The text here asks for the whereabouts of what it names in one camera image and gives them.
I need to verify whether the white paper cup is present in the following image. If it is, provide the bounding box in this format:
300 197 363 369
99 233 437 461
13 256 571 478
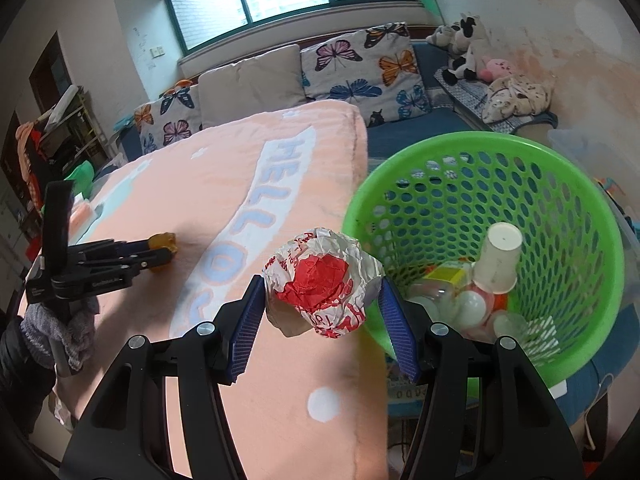
472 222 523 295

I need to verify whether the green plastic basket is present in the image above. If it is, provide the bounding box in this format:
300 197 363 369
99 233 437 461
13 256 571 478
342 131 626 396

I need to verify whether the small butterfly print pillow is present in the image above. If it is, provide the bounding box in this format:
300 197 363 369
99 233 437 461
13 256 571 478
134 85 203 156

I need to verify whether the red white wrapper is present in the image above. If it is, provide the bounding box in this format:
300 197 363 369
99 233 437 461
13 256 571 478
261 227 386 341

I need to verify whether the beige pillow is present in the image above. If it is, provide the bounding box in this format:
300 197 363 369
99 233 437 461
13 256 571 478
197 44 308 131

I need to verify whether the green plastic bag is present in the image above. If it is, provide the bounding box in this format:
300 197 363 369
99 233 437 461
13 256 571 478
65 161 96 196

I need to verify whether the large butterfly print pillow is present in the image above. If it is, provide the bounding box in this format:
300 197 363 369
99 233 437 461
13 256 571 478
300 22 433 128

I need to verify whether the grey white plush toy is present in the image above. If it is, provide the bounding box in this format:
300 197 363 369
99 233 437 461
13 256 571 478
427 25 463 52

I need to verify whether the orange hanging cloth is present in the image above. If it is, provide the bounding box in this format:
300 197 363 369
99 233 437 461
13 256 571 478
15 122 47 203

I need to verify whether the amber plastic piece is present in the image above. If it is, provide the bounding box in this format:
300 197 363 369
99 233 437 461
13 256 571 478
149 232 179 274

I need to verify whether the metal storage rack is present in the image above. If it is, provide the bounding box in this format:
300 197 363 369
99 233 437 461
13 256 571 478
35 85 107 171

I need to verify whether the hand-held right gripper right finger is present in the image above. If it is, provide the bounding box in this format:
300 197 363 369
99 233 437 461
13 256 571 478
377 277 586 480

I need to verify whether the pink plush toy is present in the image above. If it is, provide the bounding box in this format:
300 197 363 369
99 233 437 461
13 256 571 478
477 57 511 83

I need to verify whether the black white cow plush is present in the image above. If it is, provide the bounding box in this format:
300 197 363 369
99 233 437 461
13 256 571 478
440 12 488 86

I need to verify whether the yellow green small box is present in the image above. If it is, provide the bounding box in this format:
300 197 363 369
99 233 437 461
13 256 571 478
425 262 473 289

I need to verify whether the person's left hand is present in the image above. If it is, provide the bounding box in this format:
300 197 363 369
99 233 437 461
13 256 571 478
20 297 99 377

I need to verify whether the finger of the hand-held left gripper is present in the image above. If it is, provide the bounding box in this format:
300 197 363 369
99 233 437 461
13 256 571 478
79 248 176 287
66 239 155 262

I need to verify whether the spotted cream cloth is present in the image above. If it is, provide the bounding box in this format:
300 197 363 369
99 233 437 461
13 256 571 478
482 74 556 122

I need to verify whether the pink printed blanket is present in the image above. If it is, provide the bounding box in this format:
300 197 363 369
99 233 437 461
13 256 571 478
55 100 391 480

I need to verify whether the small white plastic cup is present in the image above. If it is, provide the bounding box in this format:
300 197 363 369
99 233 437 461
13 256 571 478
457 290 489 328

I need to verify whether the person's left forearm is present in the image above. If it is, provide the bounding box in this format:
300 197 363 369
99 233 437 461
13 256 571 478
0 315 58 433

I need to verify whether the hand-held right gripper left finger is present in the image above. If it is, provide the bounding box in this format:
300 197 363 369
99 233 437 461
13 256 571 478
59 275 268 480

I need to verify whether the blue checkered cloth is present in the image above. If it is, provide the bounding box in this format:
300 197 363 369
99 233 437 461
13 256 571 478
434 67 558 133

